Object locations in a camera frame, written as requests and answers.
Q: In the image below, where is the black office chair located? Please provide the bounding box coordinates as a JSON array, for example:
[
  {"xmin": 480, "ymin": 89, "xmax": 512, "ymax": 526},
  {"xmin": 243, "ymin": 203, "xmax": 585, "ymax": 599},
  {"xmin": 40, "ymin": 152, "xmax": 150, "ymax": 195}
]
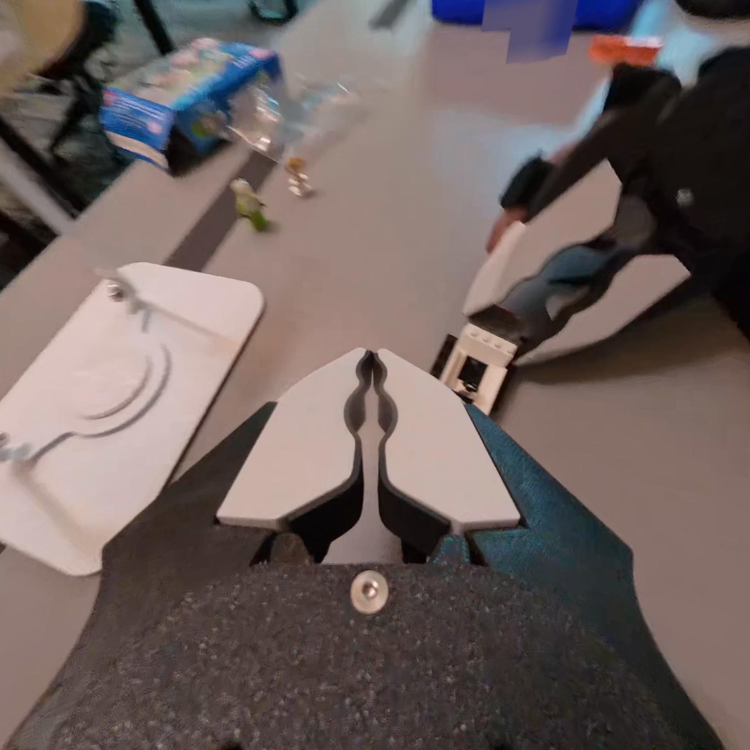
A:
[{"xmin": 0, "ymin": 0, "xmax": 177, "ymax": 130}]

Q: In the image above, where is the orange white lego car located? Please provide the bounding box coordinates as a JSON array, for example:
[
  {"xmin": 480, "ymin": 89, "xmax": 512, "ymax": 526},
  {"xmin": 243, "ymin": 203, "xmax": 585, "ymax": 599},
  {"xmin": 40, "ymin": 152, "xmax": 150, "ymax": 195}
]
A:
[{"xmin": 430, "ymin": 306, "xmax": 523, "ymax": 414}]

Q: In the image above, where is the orange small flat object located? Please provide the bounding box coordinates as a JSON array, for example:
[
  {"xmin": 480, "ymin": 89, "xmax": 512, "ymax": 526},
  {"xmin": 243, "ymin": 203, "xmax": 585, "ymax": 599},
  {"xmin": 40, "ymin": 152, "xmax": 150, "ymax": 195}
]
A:
[{"xmin": 589, "ymin": 34, "xmax": 664, "ymax": 66}]

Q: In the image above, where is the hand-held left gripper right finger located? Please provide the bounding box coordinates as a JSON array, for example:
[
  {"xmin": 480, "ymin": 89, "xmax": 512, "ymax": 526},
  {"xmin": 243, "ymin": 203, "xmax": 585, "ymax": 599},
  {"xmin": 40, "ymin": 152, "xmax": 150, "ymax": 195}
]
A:
[{"xmin": 372, "ymin": 348, "xmax": 523, "ymax": 549}]

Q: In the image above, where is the blue storage bin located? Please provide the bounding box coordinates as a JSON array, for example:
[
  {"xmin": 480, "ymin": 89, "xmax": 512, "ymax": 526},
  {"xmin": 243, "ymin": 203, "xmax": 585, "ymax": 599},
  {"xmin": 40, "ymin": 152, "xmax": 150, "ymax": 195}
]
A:
[{"xmin": 430, "ymin": 0, "xmax": 646, "ymax": 32}]

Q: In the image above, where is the blue cardboard box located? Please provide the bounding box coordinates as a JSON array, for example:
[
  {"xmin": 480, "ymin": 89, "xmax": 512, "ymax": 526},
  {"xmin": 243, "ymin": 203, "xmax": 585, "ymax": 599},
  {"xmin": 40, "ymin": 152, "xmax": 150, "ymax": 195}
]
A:
[{"xmin": 99, "ymin": 37, "xmax": 283, "ymax": 173}]

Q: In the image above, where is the small gold trophy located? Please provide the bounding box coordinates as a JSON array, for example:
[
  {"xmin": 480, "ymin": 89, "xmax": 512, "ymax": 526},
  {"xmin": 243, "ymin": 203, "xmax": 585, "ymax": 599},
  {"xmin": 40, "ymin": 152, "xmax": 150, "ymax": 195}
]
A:
[{"xmin": 284, "ymin": 155, "xmax": 315, "ymax": 199}]

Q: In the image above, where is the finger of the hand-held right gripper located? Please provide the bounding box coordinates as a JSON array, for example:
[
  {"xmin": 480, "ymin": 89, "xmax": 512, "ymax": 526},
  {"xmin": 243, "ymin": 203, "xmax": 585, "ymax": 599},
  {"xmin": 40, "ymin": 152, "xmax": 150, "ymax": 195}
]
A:
[
  {"xmin": 502, "ymin": 241, "xmax": 693, "ymax": 365},
  {"xmin": 462, "ymin": 221, "xmax": 530, "ymax": 317}
]

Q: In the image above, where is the clear plastic bag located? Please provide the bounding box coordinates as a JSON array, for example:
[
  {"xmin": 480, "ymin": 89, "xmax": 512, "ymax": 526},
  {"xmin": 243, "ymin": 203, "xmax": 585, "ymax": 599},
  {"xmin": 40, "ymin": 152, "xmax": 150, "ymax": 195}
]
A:
[{"xmin": 228, "ymin": 70, "xmax": 359, "ymax": 161}]

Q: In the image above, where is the green minifigure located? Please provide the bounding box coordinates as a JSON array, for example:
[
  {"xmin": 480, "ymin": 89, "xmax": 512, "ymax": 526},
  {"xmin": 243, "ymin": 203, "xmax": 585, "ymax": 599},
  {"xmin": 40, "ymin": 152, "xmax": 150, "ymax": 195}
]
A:
[{"xmin": 230, "ymin": 177, "xmax": 271, "ymax": 233}]

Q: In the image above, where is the white book stand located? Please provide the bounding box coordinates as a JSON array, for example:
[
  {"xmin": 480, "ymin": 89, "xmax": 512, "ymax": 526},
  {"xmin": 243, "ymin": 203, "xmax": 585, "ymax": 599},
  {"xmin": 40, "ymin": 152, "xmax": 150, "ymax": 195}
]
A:
[{"xmin": 0, "ymin": 259, "xmax": 266, "ymax": 576}]

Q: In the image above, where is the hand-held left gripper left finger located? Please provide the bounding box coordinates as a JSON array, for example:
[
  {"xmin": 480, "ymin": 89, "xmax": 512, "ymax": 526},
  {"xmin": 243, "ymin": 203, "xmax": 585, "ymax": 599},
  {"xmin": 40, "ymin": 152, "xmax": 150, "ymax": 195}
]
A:
[{"xmin": 217, "ymin": 348, "xmax": 371, "ymax": 549}]

